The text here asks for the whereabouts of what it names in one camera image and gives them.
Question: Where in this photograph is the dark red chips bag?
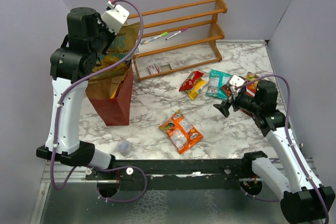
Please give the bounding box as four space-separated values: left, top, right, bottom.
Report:
221 71 263 117

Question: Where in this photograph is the gold brown chips bag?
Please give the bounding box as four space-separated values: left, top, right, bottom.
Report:
89 22 140 82

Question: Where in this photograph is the brown and red paper bag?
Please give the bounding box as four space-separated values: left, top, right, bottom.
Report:
86 63 133 126

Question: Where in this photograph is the yellow honey dijon chips bag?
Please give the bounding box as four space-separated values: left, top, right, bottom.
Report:
110 72 128 99

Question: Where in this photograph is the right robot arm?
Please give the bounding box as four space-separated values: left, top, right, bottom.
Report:
214 75 335 223

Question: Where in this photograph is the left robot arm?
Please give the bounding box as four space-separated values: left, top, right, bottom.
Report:
36 7 122 179

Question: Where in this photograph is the teal mint candy bag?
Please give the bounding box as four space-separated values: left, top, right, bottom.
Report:
205 69 232 100

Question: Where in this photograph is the orange Fox's candy bag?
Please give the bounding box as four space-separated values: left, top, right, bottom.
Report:
159 110 203 155

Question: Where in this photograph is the red yellow snack packet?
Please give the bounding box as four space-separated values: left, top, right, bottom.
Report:
179 71 207 100

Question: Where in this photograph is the green capped marker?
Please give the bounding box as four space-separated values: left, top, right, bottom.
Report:
140 31 168 45

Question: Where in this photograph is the red white staples box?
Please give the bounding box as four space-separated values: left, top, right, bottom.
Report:
148 63 162 75

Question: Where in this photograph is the wooden three-tier rack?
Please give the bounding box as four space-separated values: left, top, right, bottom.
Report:
133 0 228 81

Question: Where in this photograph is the pink capped marker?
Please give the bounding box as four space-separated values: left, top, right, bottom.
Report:
165 28 188 40

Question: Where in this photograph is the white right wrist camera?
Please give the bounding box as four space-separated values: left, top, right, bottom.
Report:
227 74 245 99

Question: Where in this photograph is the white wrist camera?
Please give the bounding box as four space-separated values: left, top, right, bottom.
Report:
227 74 245 99
101 0 130 34

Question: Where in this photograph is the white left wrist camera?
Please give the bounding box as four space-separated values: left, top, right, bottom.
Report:
101 0 130 34

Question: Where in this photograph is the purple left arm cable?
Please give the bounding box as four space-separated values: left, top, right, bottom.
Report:
49 0 144 190

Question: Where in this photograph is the black base frame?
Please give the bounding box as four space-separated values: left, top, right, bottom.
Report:
86 159 263 195

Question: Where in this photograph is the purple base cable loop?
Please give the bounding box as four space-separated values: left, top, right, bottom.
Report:
96 165 149 204

